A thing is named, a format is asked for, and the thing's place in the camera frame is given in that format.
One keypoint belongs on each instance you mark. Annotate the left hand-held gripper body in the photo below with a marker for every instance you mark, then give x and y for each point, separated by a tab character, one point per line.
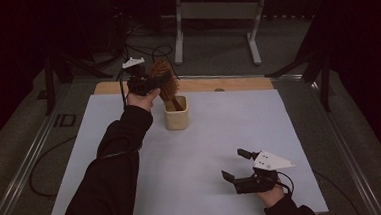
138	84

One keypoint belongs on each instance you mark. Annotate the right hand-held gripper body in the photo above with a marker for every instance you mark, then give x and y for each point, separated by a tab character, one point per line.
272	161

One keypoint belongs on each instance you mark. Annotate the brown wooden hairbrush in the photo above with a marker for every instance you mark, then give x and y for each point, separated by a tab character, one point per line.
161	69

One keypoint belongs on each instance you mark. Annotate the beige square cup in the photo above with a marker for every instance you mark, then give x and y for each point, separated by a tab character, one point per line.
176	120

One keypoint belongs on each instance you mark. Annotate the person's left hand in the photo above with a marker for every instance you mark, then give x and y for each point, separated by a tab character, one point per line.
143	101

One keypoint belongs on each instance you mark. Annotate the person's right hand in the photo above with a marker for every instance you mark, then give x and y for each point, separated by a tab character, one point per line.
272	197

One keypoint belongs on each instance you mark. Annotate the white table mat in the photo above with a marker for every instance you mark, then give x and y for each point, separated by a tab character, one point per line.
198	153

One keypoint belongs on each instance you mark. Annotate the black metal stand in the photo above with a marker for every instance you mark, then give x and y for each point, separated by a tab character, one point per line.
325	86
49	86

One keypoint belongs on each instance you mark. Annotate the metal floor rail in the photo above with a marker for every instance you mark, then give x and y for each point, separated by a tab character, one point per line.
22	171
352	157

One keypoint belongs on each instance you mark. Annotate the white metal stand frame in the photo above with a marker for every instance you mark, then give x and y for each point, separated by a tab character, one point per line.
217	10

